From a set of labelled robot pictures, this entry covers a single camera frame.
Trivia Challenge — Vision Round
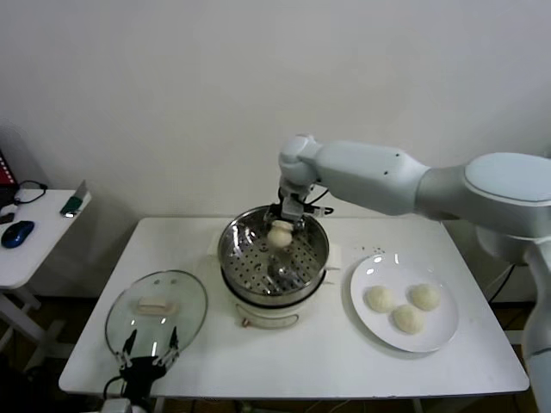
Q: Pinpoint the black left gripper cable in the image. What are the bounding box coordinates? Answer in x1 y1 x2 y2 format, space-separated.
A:
102 373 127 399

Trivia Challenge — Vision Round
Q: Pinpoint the white side table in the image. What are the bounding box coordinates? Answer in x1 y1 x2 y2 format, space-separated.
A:
0 188 92 375

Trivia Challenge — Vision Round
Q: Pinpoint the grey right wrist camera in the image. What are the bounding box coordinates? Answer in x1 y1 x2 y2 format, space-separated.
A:
282 196 335 219

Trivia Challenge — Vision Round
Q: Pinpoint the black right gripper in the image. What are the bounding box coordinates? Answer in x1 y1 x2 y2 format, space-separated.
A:
267 185 314 237

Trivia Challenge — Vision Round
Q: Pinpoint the green handled scraper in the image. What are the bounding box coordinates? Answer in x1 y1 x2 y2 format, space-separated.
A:
59 180 92 219

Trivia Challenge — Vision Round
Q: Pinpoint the black power cable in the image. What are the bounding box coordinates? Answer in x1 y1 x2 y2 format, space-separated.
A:
490 262 517 302

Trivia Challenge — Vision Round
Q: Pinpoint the perforated steel steamer basket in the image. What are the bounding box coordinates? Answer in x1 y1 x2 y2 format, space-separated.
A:
217 205 331 298

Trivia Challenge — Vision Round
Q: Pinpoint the white steamed baozi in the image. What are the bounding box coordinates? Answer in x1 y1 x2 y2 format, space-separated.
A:
365 285 396 314
267 219 294 251
391 304 425 336
408 282 442 311

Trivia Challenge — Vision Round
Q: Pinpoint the thin black looped cable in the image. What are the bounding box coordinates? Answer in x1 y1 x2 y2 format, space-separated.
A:
12 180 48 207

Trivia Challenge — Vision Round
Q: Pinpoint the laptop screen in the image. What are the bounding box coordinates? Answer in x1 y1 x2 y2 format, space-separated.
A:
0 148 18 207

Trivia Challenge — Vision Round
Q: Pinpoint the round white plate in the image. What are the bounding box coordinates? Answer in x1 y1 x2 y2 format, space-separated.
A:
349 253 460 354

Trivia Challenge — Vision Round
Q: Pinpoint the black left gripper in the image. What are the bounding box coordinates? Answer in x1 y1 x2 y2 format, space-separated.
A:
115 325 180 399

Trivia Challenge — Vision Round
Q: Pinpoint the round glass pot lid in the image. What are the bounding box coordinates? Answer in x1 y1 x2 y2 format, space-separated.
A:
104 269 209 369

